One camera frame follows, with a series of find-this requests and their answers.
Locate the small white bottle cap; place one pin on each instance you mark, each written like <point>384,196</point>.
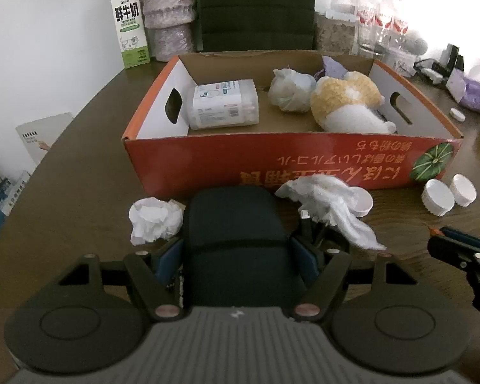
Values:
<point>457,115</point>

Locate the crumpled white tissue ball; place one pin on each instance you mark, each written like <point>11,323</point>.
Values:
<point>153,219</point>

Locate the blue white box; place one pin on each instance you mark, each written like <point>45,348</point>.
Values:
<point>9,194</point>

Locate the green white milk carton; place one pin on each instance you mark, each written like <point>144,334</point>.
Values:
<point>130,31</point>

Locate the plastic bag bundle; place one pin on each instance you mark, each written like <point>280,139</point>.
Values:
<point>291,90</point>

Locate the white jar lid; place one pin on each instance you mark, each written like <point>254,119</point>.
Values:
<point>463,190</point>
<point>437,198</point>
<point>360,202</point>

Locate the white cloth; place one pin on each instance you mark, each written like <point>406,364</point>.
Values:
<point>330,201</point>

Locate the yellow white plush toy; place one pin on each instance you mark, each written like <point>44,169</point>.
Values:
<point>349,105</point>

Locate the pack of water bottles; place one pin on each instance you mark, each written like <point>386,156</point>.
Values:
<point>390,15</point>

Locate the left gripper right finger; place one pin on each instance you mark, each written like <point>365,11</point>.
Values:
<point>323,270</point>

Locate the white jar lid right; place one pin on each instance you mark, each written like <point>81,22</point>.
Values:
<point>463,190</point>

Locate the grey textured vase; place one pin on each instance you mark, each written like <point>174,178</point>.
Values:
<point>168,23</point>

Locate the orange cardboard box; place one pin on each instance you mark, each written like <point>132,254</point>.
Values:
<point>174,161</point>

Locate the black stand device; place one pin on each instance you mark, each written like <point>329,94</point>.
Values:
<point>451,58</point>

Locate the white jar lid middle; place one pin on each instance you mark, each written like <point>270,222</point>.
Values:
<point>437,198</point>

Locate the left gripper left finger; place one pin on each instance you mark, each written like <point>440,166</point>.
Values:
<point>152,279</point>

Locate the purple tissue pack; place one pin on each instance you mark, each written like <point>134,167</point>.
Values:
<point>465,91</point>

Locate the wet wipes pack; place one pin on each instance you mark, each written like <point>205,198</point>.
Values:
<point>222,104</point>

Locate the white charger with cable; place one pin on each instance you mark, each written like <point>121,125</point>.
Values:
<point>426,70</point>

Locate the black paper shopping bag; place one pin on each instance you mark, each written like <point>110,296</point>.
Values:
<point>241,25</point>

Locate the purple item in box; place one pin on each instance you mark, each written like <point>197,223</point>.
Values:
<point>331,68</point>

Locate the white leaning board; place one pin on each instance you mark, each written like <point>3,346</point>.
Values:
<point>38,136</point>

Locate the clear glass cup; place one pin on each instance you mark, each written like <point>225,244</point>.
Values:
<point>372,42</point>

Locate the black pouch bag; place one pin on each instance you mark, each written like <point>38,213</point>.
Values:
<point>236,252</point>

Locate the white jar lid left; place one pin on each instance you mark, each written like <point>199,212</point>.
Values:
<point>360,202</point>

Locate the grey speckled container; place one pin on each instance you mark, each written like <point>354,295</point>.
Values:
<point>333,36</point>

